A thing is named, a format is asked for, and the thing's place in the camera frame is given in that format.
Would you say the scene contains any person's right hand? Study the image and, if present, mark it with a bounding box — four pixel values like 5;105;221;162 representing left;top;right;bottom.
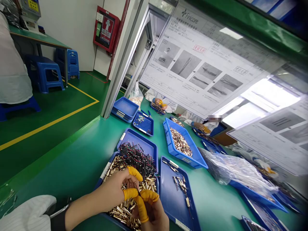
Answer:
131;190;170;231

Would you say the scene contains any person's left hand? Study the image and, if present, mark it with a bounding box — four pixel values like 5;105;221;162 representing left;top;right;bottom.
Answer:
95;166;144;213

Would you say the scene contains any long blue tray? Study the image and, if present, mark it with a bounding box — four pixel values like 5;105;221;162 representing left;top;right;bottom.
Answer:
159;156;201;231

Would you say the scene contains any blue tray of brass connectors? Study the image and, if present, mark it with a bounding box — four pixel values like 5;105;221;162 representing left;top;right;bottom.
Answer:
94;151;161;231

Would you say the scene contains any pile of brass connectors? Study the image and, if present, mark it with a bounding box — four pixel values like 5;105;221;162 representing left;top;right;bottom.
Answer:
102;155;158;231

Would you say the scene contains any group of assembled brass pins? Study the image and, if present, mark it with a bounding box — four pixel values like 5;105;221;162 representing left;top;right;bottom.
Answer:
162;159;194;218

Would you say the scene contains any deep blue bin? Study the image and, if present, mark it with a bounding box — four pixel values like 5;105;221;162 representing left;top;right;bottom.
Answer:
163;117;209;169

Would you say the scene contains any small blue tray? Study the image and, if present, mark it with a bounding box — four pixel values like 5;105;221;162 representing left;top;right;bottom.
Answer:
133;111;154;137

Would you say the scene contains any heap of brass parts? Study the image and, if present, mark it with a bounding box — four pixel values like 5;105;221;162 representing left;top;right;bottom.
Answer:
169;127;193;158

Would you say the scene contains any stack of empty blue trays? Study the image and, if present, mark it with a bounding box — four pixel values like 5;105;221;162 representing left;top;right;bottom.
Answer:
111;97;140;124

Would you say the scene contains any blue tray with mixed parts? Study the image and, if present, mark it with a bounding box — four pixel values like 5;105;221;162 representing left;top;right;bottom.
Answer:
150;102;167;116

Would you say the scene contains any blue tray with dark parts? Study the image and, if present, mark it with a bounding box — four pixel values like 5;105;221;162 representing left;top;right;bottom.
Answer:
192;127;228;155

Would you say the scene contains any pile of clear plastic bags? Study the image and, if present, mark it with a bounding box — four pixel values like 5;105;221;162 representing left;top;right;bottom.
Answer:
198;147;279;197

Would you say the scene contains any clear bag of brass parts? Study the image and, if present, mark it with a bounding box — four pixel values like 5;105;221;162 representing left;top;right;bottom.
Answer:
129;81;144;109

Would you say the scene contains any blue tray with metal pins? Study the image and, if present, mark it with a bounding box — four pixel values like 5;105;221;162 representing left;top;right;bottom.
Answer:
240;215;290;231

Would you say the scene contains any blue tray under bags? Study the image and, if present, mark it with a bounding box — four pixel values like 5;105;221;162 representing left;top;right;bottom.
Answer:
228;179;289;214

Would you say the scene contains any blue plastic stool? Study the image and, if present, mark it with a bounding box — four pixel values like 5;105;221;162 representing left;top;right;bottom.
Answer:
0;96;42;122
25;55;66;94

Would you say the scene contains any stack of blue stools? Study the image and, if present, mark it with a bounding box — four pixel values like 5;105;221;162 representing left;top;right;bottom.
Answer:
55;48;81;80

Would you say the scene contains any small instruction sheet holder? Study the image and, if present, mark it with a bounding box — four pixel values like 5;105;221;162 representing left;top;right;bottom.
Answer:
227;95;308;176

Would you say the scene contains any large instruction sheet holder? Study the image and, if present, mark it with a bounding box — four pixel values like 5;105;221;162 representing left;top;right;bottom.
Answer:
139;0;301;120

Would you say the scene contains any red fire cabinet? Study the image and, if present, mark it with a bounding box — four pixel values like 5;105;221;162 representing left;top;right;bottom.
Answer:
93;5;121;54

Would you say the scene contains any green topped table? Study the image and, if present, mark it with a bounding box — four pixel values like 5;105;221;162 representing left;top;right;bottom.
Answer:
8;25;72;88

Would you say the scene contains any grey machine with yellow label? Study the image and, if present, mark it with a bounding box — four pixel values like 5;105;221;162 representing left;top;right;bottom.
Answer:
0;0;42;33

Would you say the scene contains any pile of black wires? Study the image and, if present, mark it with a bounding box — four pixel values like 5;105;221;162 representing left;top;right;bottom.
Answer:
118;141;160;178

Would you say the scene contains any blue tray of black wires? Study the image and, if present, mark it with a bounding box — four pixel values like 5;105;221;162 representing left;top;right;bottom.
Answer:
117;128;159;175

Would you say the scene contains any aluminium frame post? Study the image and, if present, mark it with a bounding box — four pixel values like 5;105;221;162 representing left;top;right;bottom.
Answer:
100;0;150;120

